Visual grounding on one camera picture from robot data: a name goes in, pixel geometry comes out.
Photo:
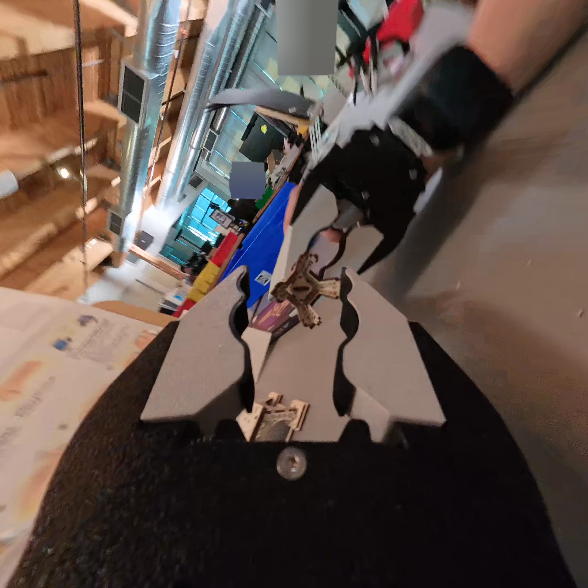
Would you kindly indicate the silver air duct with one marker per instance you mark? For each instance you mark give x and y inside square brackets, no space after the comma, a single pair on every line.
[147,138]
[216,82]

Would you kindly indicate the coloured instruction sheet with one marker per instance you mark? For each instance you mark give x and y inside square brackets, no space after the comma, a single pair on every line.
[69,367]

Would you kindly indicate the yellow plastic bin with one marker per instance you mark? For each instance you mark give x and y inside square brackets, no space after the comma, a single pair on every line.
[200,289]
[211,273]

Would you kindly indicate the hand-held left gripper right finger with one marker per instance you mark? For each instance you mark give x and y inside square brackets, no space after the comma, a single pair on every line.
[390,367]

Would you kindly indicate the brown cardboard backing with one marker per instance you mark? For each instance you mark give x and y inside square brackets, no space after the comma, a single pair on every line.
[133,312]

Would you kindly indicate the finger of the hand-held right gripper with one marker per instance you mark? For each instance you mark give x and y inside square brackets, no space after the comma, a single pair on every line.
[303,216]
[363,246]

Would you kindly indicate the red ribbed bin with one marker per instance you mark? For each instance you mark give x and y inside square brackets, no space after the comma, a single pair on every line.
[228,250]

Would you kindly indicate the wooden tower model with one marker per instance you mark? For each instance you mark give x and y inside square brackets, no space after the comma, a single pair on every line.
[301,289]

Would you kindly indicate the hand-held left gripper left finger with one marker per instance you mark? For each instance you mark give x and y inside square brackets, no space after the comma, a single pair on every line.
[197,358]

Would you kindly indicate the black framed sign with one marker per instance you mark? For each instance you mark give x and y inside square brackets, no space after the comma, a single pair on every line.
[220,217]

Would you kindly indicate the wooden tower base piece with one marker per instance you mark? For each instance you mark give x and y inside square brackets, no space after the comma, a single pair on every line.
[275,415]

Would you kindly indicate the blue plastic bin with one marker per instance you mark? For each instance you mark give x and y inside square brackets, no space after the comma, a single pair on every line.
[257,248]

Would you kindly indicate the purple puzzle box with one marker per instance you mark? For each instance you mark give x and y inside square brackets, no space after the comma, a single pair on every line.
[275,319]

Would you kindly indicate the person's right forearm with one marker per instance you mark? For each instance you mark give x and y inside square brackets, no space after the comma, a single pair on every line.
[514,36]

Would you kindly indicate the grey desk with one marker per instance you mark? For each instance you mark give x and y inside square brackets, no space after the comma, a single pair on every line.
[505,298]

